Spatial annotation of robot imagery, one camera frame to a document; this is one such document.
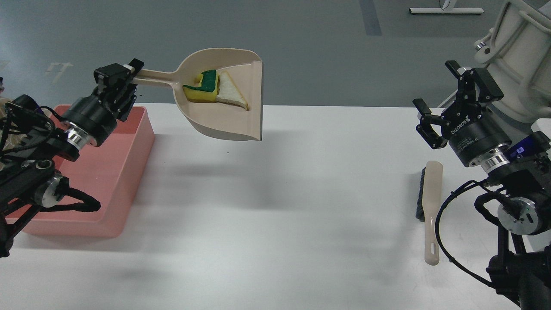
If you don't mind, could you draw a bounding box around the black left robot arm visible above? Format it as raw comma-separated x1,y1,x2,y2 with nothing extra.
0,59,144,257

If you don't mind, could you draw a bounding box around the beige patterned cloth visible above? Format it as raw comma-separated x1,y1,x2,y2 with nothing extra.
0,97,12,117

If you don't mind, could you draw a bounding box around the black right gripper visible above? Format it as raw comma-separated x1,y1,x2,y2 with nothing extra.
412,60,511,167

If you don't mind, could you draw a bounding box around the beige plastic dustpan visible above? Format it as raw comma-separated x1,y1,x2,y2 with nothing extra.
133,48,263,141

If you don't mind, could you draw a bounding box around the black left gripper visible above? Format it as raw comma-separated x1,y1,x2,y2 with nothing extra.
64,59,145,146

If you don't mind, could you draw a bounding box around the yellow green sponge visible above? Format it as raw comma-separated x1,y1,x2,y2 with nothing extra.
182,69,219,103

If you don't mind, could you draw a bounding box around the beige hand brush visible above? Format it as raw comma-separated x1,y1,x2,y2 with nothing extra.
415,161,443,266

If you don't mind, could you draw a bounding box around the white floor stand base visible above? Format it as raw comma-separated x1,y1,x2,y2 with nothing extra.
408,0,485,15

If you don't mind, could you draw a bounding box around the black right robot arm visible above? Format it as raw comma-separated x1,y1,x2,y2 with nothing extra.
413,61,551,310

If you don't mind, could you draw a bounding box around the pink plastic bin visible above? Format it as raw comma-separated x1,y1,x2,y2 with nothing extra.
22,106,154,238

